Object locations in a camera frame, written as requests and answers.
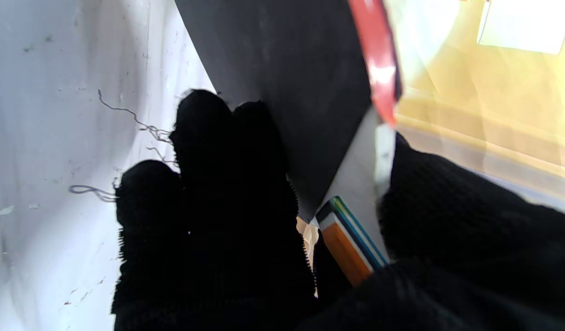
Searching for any printed living room backdrop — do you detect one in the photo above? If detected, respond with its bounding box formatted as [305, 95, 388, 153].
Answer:
[384, 0, 565, 203]

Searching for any red black ping pong bat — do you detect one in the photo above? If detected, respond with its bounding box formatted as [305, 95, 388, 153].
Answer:
[175, 0, 402, 288]

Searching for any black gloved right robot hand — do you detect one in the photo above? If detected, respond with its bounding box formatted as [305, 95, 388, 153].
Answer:
[112, 90, 565, 331]

